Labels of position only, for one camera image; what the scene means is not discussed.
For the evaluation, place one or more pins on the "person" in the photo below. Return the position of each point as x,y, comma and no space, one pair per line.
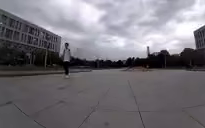
66,60

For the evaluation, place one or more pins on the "grey paved plaza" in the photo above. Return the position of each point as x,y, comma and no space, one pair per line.
123,100

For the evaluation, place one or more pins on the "tall pale tower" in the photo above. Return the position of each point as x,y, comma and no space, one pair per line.
148,50

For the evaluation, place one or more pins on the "row of dark trees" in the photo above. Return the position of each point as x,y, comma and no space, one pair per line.
150,60

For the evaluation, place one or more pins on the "grass strip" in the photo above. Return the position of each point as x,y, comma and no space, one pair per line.
26,67

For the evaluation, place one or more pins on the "long grey windowed building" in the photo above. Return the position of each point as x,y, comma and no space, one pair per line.
16,36

